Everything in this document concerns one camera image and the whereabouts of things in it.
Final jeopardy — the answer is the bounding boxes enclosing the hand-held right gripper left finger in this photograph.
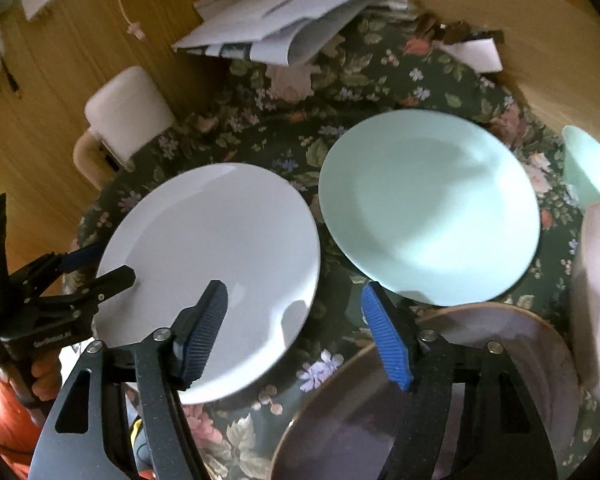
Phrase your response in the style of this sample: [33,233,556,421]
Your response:
[27,280,229,480]

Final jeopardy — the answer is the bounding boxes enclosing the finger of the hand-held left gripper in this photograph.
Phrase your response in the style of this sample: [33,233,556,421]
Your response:
[10,245,102,287]
[40,266,137,311]

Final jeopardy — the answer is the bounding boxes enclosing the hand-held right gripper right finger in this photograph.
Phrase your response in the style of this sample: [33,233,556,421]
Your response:
[361,281,558,480]

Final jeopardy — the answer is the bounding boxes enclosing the lavender plate with gold rim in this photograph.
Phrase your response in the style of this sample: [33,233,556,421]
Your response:
[270,302,581,480]

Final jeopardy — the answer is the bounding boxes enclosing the white plate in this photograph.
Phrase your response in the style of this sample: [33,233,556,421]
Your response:
[96,162,322,405]

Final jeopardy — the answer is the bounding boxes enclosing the mint green plate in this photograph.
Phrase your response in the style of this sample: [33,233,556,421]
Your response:
[318,108,542,307]

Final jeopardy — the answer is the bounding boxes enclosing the mint green bowl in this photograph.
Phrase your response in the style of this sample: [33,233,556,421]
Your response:
[561,125,600,211]

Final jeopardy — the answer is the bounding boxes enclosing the person's left forearm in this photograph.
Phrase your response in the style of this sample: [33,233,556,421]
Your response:
[0,370,46,480]

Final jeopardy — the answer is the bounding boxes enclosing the person's left hand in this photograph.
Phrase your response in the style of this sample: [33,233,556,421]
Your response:
[0,349,64,412]

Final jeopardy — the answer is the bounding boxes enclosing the beige rolled cloth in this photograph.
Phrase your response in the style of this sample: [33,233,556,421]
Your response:
[72,66,176,191]

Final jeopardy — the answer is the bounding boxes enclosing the dark floral tablecloth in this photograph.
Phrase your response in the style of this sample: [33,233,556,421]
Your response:
[62,10,600,480]

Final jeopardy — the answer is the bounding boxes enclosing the white paper card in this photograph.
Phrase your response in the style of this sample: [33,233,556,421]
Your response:
[440,39,504,74]

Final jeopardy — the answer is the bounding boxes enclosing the stack of white papers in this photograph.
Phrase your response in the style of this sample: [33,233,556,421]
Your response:
[172,0,396,67]

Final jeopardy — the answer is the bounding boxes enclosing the dark metal items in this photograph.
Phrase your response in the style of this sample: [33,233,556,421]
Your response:
[419,14,502,45]

